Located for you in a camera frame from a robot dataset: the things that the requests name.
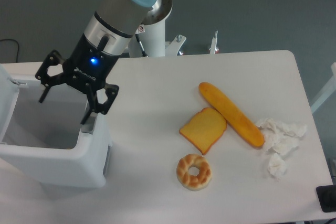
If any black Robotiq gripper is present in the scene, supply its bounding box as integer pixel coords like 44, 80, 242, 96
35, 33, 120, 125

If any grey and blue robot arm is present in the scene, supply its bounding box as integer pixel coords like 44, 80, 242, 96
35, 0, 157, 124

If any white plastic trash can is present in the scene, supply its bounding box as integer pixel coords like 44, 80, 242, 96
1, 68, 112, 188

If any toast bread slice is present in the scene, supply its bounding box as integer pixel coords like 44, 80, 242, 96
179, 108, 227, 155

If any long orange baguette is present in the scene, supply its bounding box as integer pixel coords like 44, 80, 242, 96
198, 82, 265, 148

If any large crumpled white tissue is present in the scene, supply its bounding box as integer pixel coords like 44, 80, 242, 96
255, 118, 308, 156

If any small crumpled white tissue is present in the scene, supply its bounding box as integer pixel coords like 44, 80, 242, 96
267, 153, 287, 179

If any black device at table edge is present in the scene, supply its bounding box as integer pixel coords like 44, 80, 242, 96
316, 185, 335, 212

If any black cable on floor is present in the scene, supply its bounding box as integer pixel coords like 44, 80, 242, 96
0, 38, 20, 63

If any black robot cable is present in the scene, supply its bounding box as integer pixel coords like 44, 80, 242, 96
135, 33, 149, 58

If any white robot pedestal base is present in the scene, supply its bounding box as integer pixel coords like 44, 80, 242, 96
119, 19, 220, 58

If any braided ring bread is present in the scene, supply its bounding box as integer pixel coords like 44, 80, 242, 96
176, 154, 213, 191

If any white frame bar right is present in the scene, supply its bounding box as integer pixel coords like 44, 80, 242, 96
310, 62, 335, 114

